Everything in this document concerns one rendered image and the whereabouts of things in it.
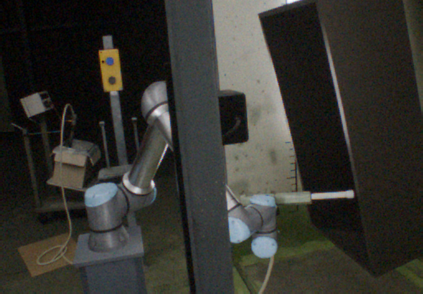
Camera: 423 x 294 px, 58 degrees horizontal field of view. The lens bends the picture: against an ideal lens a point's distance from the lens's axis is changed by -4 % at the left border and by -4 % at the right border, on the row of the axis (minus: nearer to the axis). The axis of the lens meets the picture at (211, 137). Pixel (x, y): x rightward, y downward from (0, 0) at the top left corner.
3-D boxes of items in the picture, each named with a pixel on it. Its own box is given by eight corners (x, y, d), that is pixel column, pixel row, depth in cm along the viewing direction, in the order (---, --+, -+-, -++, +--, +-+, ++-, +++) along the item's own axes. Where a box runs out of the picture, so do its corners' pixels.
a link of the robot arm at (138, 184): (106, 199, 192) (154, 72, 151) (134, 189, 205) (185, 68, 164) (124, 221, 186) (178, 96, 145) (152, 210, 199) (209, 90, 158)
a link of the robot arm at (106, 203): (83, 225, 179) (76, 189, 175) (112, 213, 191) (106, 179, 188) (101, 233, 169) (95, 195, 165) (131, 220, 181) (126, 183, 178)
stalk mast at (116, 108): (143, 266, 284) (111, 35, 252) (143, 270, 279) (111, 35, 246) (135, 267, 283) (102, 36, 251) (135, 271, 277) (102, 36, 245)
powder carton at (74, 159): (60, 168, 417) (66, 133, 410) (99, 176, 421) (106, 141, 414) (43, 182, 365) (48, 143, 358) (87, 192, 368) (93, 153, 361)
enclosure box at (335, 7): (362, 202, 228) (318, -3, 198) (440, 247, 170) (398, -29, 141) (311, 225, 222) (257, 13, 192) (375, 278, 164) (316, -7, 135)
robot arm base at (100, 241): (87, 255, 170) (83, 234, 168) (89, 238, 188) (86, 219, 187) (130, 248, 174) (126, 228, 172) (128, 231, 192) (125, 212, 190)
